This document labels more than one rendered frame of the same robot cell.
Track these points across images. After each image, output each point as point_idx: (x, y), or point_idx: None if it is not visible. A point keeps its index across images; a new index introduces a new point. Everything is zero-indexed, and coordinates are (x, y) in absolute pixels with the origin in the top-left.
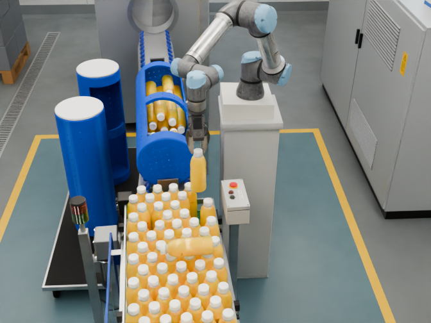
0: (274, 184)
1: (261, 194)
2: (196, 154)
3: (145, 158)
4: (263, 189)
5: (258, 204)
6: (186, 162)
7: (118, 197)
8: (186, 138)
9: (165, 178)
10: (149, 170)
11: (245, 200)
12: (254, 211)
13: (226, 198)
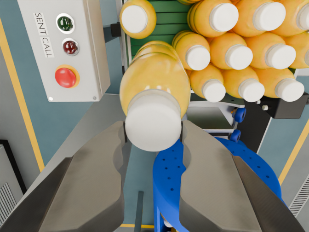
0: (57, 150)
1: (77, 142)
2: (164, 101)
3: (262, 179)
4: (72, 147)
5: (86, 134)
6: (172, 166)
7: (303, 104)
8: (285, 226)
9: (214, 136)
10: (243, 158)
11: (27, 4)
12: (92, 130)
13: (81, 23)
